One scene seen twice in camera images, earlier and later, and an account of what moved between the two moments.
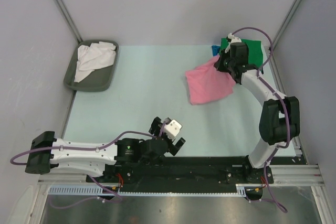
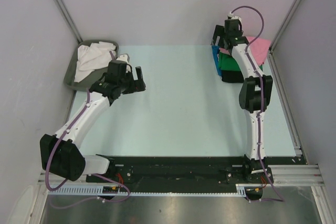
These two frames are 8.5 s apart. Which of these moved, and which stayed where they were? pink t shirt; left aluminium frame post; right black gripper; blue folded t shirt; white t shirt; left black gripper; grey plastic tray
Moved: left black gripper; pink t shirt; right black gripper
Stayed: left aluminium frame post; grey plastic tray; white t shirt; blue folded t shirt
